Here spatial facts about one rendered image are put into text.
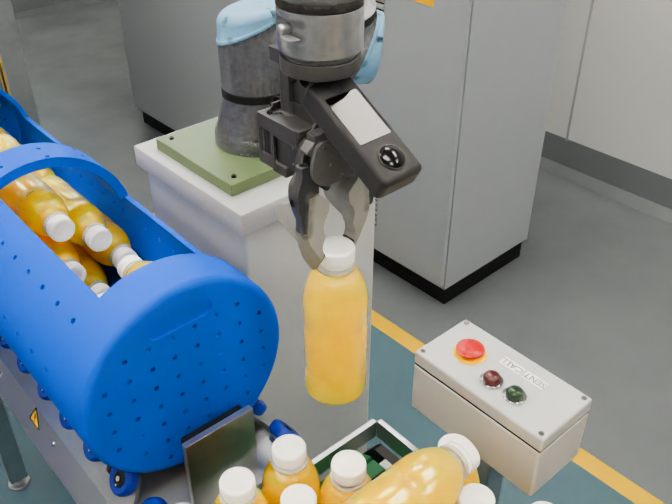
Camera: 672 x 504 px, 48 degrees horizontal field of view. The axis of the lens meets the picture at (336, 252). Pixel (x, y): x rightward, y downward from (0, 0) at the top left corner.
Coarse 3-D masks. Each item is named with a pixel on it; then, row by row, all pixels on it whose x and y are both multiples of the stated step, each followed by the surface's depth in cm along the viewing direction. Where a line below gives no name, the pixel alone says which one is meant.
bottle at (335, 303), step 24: (312, 288) 77; (336, 288) 76; (360, 288) 77; (312, 312) 78; (336, 312) 76; (360, 312) 78; (312, 336) 80; (336, 336) 78; (360, 336) 80; (312, 360) 82; (336, 360) 80; (360, 360) 82; (312, 384) 84; (336, 384) 82; (360, 384) 84
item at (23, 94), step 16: (0, 0) 196; (0, 16) 197; (0, 32) 199; (16, 32) 202; (0, 48) 201; (16, 48) 203; (0, 64) 205; (16, 64) 205; (16, 80) 207; (16, 96) 209; (32, 96) 212; (32, 112) 214
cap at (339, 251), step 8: (328, 240) 77; (336, 240) 77; (344, 240) 77; (328, 248) 76; (336, 248) 76; (344, 248) 76; (352, 248) 75; (328, 256) 74; (336, 256) 74; (344, 256) 75; (352, 256) 75; (320, 264) 76; (328, 264) 75; (336, 264) 75; (344, 264) 75; (352, 264) 76
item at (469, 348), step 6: (462, 342) 98; (468, 342) 98; (474, 342) 98; (480, 342) 98; (456, 348) 97; (462, 348) 97; (468, 348) 97; (474, 348) 97; (480, 348) 97; (462, 354) 96; (468, 354) 96; (474, 354) 96; (480, 354) 96
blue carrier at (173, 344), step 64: (0, 256) 101; (192, 256) 94; (0, 320) 101; (64, 320) 89; (128, 320) 85; (192, 320) 91; (256, 320) 98; (64, 384) 88; (128, 384) 88; (192, 384) 95; (256, 384) 104; (128, 448) 93
